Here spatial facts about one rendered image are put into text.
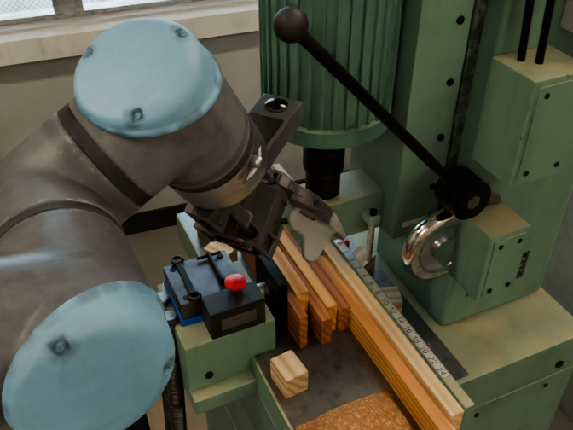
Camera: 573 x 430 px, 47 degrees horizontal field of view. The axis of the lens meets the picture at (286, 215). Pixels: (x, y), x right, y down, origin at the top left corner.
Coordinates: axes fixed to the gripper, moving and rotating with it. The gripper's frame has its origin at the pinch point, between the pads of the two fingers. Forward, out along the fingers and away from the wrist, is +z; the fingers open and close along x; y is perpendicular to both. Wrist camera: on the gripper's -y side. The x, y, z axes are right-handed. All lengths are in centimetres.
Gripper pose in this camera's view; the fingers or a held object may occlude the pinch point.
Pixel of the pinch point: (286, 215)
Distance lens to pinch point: 77.4
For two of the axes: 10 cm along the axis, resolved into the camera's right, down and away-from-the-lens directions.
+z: 2.5, 3.2, 9.1
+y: -3.5, 9.1, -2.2
